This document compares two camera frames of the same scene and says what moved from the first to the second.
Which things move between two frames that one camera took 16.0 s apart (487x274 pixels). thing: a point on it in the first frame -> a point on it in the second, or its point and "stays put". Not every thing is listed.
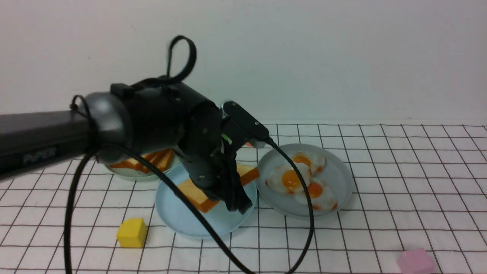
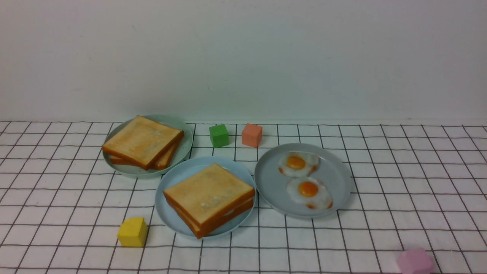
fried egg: (320, 197) stays put
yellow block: (131, 233) stays put
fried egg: (286, 179) -> (229, 213)
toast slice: (205, 201) -> (199, 232)
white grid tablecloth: (416, 187) stays put
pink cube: (416, 261) stays put
